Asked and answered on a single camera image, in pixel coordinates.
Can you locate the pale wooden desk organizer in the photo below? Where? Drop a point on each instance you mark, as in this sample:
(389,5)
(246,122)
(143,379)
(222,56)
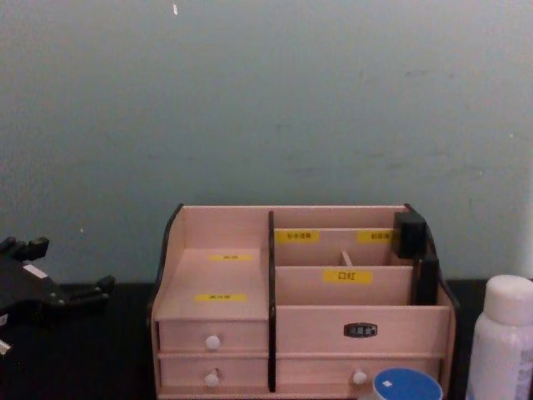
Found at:
(358,291)

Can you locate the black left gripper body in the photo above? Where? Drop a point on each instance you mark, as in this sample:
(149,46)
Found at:
(25,287)

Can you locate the thin wooden stick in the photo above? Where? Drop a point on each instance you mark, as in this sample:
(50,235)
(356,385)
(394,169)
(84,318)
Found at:
(347,258)

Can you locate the wide wooden drawer white knob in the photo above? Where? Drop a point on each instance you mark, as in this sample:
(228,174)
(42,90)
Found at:
(316,373)

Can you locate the short black box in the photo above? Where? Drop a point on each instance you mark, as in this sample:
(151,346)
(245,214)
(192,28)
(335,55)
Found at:
(410,235)

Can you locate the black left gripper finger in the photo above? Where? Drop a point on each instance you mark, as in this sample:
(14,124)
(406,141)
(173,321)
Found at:
(89,291)
(29,248)

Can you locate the round jar blue lid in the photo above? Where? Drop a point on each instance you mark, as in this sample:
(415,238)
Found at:
(406,385)

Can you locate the white plastic bottle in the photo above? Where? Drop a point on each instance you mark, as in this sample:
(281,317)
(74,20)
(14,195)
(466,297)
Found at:
(504,346)

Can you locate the small wooden drawer white knob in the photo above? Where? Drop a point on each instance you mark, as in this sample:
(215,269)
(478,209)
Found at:
(241,335)
(241,375)

